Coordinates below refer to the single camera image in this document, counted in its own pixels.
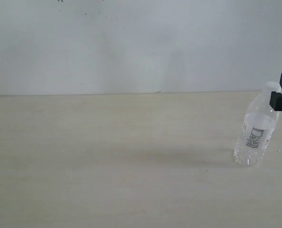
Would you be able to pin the clear bottle white cap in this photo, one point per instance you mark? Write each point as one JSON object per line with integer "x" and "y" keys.
{"x": 258, "y": 126}

